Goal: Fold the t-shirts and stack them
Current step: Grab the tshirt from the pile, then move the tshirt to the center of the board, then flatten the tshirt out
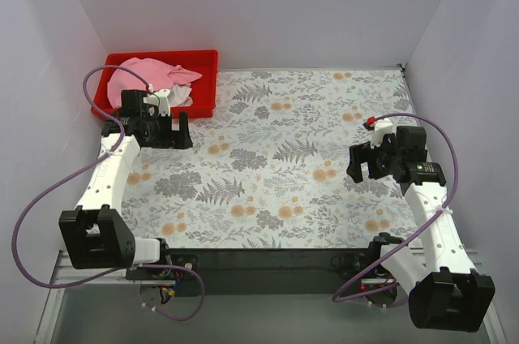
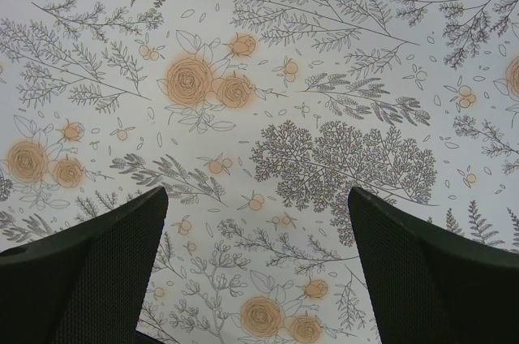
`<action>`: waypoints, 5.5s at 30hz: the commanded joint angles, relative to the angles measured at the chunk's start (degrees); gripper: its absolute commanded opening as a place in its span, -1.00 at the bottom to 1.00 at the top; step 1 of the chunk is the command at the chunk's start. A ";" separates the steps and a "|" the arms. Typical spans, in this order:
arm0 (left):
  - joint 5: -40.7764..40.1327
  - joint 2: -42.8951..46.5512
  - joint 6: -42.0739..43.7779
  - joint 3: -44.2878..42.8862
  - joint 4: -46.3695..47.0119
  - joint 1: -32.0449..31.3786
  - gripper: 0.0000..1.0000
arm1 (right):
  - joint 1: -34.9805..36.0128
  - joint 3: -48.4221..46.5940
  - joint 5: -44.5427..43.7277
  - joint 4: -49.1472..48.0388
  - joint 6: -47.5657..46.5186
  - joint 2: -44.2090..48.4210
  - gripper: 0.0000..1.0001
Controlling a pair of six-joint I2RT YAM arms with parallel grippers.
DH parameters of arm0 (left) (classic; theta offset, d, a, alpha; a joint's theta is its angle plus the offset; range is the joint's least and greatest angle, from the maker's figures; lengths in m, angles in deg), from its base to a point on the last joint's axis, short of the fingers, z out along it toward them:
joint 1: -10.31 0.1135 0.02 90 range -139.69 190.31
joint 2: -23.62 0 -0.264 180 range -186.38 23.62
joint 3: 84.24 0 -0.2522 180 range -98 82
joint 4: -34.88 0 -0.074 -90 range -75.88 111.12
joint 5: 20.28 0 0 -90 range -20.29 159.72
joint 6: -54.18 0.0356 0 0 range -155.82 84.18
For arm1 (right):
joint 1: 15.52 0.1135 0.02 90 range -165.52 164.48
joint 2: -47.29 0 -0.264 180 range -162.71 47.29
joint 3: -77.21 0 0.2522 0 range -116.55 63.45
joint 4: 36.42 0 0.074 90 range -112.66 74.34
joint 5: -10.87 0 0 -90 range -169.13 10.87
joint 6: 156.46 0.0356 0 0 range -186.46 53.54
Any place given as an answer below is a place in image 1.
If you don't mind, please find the red plastic bin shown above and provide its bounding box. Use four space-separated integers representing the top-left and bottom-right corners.
94 49 218 118

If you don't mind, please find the aluminium frame rail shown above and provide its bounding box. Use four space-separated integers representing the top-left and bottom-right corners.
51 251 133 285

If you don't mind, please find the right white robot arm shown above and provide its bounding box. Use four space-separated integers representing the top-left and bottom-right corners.
346 118 495 333

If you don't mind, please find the pink t shirt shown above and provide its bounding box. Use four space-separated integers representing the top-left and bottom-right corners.
107 58 203 108

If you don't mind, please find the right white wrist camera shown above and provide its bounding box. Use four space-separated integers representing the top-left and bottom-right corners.
367 117 393 148

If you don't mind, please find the white t shirt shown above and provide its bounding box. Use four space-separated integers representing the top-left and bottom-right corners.
168 84 193 107

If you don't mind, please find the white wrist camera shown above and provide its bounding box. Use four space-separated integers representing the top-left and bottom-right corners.
147 88 172 117
367 117 393 148

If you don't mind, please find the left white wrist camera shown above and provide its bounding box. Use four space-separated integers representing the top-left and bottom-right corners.
147 88 172 117

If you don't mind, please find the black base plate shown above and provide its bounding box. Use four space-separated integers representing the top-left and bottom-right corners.
125 247 406 299

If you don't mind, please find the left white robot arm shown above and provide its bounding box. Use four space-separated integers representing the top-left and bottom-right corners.
58 89 192 279

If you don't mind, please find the floral table mat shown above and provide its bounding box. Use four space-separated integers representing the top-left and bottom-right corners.
122 70 417 248

